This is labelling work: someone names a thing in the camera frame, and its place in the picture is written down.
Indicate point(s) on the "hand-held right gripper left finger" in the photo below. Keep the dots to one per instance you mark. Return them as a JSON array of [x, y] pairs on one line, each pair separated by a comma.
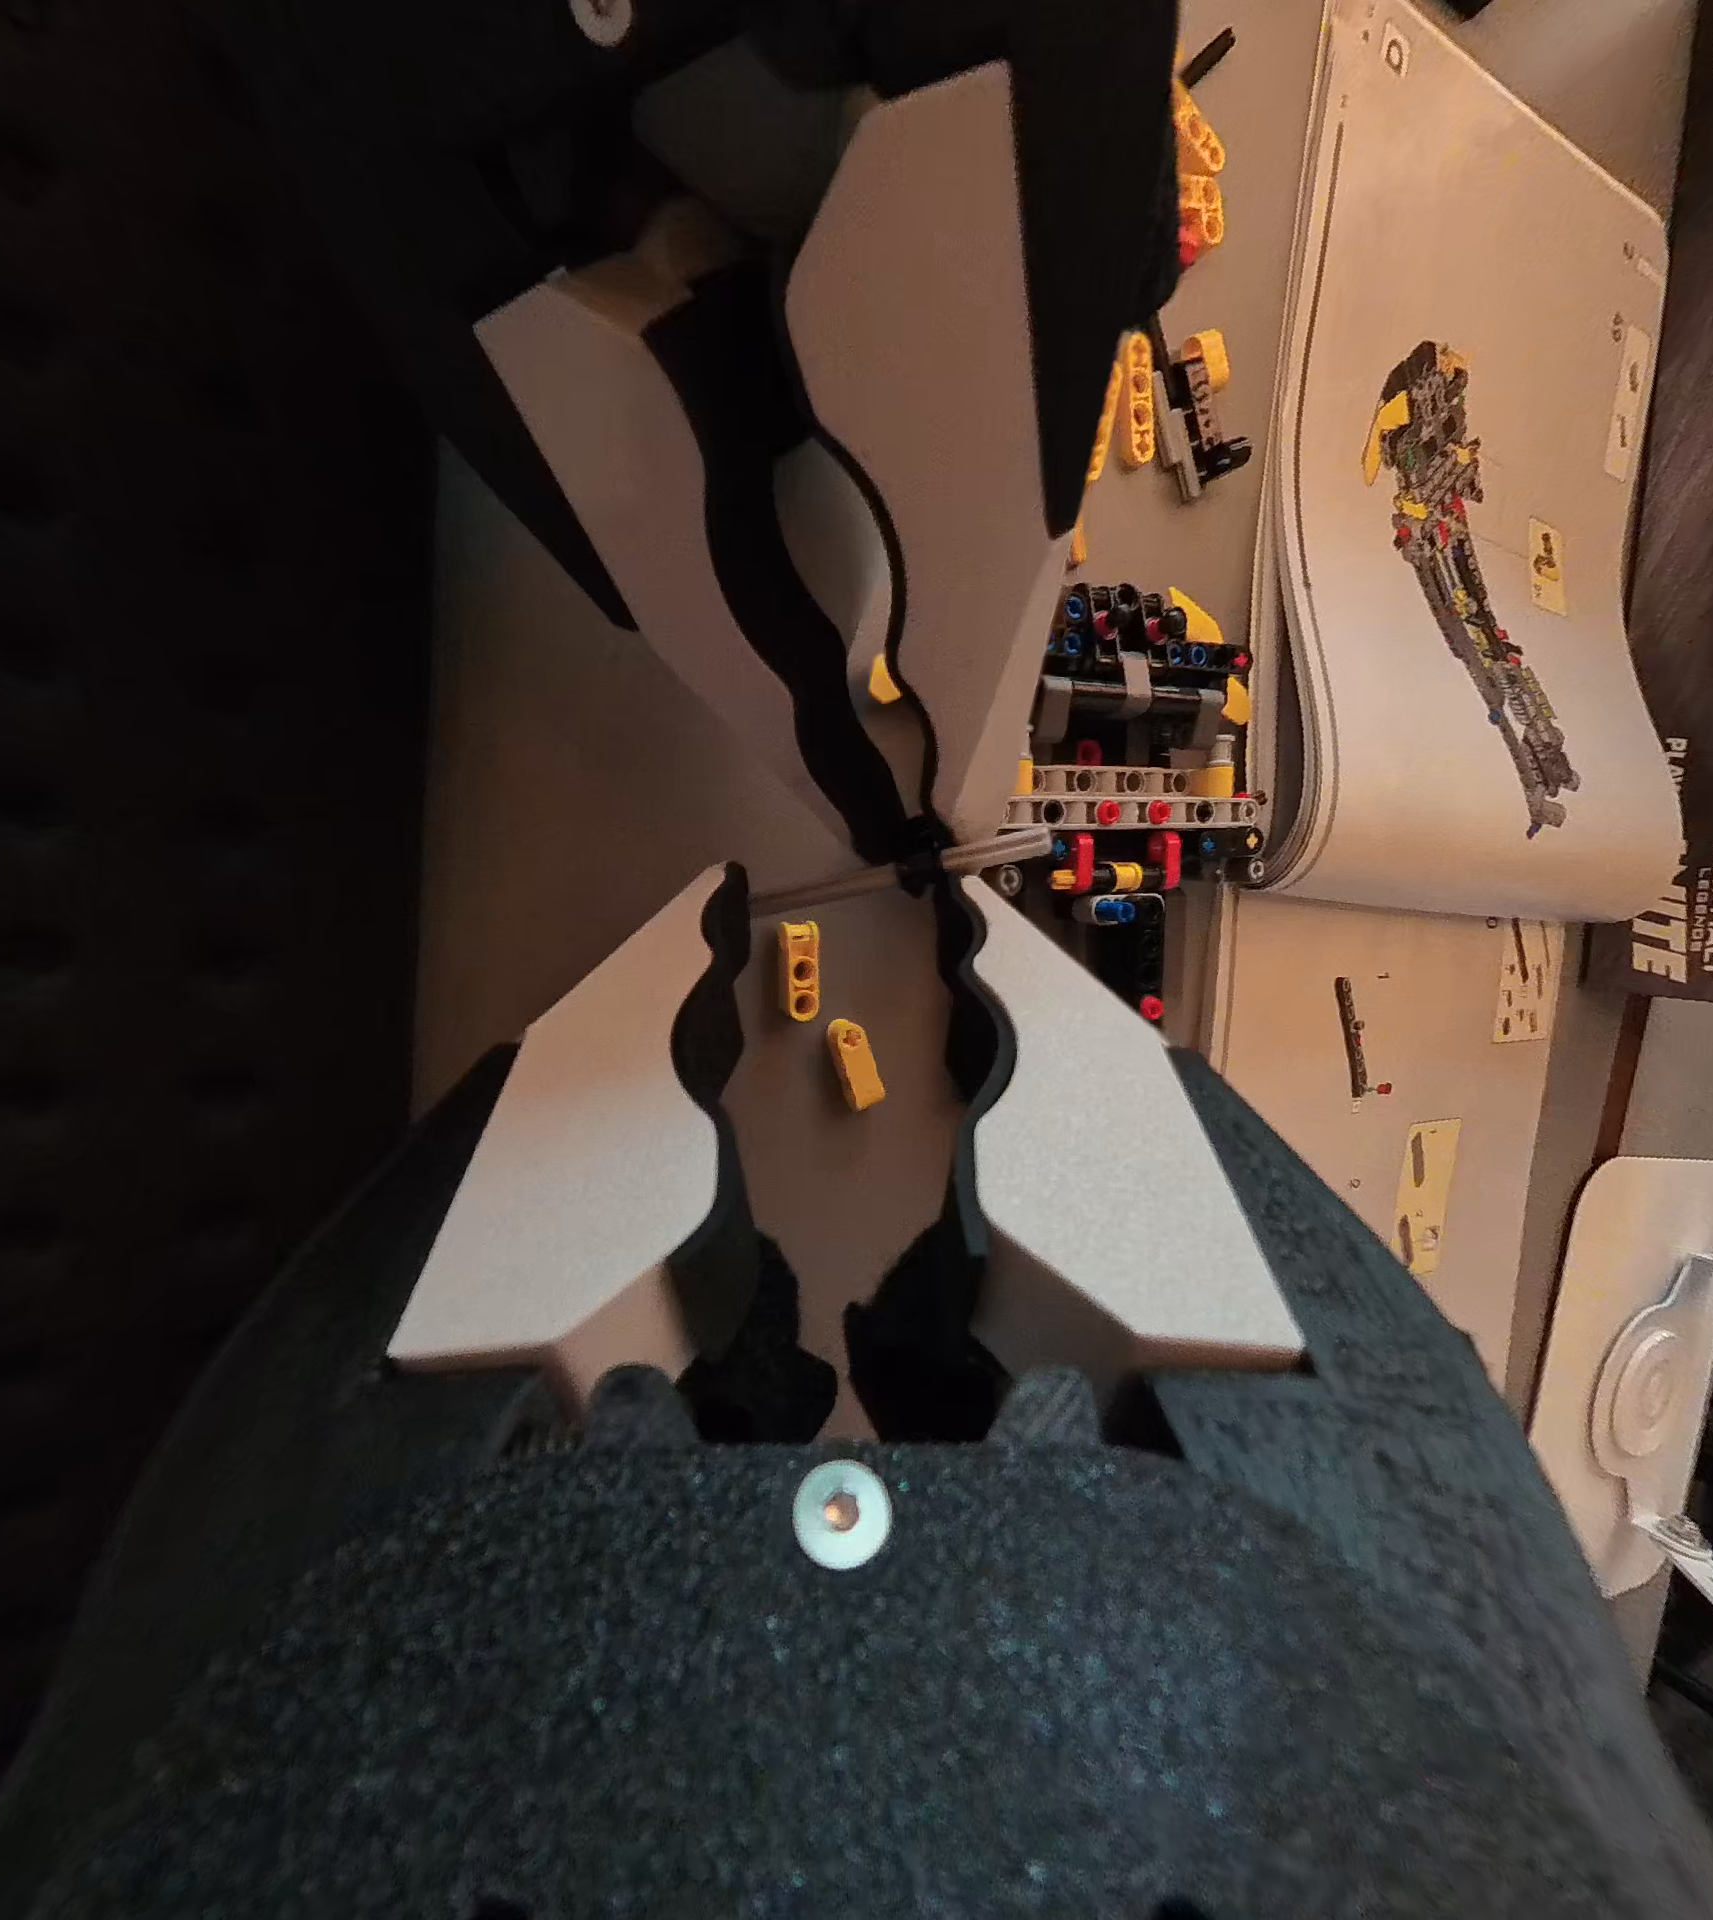
[[571, 1200]]

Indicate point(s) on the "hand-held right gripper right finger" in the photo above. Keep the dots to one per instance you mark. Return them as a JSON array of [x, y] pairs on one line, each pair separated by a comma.
[[1140, 1200]]

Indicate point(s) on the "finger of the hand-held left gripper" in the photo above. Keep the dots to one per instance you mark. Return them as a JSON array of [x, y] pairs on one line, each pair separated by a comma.
[[600, 435], [946, 374]]

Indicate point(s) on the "grey lego axle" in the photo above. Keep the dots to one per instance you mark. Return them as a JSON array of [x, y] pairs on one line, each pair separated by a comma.
[[998, 851]]

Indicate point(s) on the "scattered yellow lego pieces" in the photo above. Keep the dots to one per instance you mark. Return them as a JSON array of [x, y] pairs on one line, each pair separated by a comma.
[[1187, 391]]

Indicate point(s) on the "yellow lego connector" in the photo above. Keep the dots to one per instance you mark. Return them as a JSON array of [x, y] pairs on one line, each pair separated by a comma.
[[798, 969], [856, 1062]]

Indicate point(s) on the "partly built lego car chassis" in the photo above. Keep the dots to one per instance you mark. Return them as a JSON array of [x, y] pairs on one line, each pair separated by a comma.
[[1140, 750]]

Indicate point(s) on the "open instruction booklet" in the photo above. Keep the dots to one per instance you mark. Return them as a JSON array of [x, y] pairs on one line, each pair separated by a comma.
[[1472, 600]]

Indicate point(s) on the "black perforated chair back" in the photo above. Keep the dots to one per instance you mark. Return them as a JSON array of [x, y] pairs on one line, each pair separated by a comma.
[[120, 750]]

